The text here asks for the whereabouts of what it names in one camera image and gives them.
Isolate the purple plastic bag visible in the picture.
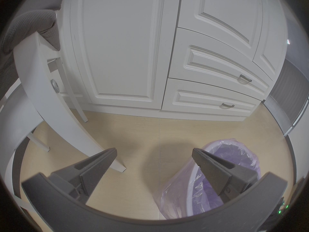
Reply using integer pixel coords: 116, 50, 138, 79
153, 139, 263, 220

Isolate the white trash bin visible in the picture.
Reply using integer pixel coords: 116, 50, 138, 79
164, 139, 262, 219

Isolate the white chair with grey seat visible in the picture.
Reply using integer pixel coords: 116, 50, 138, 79
0, 0, 127, 217

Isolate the white wardrobe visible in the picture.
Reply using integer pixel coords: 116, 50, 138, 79
57, 0, 289, 123

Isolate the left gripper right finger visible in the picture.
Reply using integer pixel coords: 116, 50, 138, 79
192, 148, 259, 203

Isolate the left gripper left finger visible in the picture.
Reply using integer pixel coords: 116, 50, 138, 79
49, 148, 118, 205

